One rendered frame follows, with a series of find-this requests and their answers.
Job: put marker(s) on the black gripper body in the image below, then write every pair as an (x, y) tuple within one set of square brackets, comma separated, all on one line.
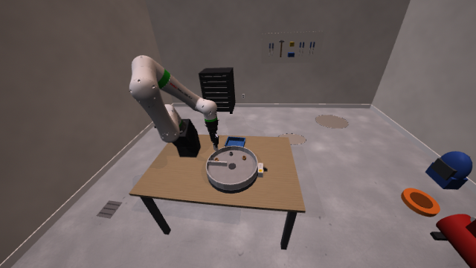
[(213, 130)]

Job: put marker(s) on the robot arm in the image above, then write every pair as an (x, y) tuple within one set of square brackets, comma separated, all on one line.
[(145, 89)]

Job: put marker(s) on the blue rectangular tray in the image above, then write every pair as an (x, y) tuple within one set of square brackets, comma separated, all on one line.
[(235, 141)]

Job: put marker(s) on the grey round turntable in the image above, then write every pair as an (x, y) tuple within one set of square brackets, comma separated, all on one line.
[(232, 169)]

